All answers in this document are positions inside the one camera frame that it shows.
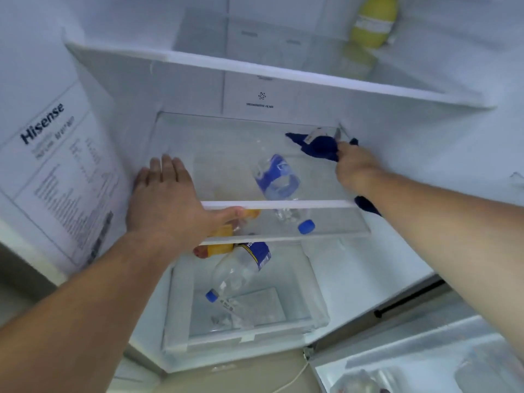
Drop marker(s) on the person's right hand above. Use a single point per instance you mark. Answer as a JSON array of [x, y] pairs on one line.
[[356, 167]]

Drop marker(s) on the person's left hand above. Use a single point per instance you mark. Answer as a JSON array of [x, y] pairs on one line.
[[168, 208]]

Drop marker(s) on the blue cloth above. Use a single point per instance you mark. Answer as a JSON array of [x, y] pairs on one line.
[[319, 147]]

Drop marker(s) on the silver refrigerator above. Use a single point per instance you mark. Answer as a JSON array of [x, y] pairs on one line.
[[430, 159]]

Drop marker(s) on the person's left forearm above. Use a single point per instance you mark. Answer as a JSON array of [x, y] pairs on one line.
[[82, 315]]

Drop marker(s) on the person's right forearm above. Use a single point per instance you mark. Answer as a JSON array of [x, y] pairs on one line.
[[450, 241]]

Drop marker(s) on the orange yellow bottle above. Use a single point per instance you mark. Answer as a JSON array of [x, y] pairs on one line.
[[221, 249]]

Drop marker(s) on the water bottle blue label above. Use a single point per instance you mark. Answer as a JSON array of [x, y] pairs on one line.
[[237, 270], [278, 180]]

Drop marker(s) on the clear crisper drawer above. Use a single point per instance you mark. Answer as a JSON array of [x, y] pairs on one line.
[[303, 298]]

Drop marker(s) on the yellow bottle white label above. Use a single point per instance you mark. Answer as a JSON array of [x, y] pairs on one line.
[[374, 20]]

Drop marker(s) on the clear plastic container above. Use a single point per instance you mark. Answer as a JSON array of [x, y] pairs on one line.
[[356, 382]]

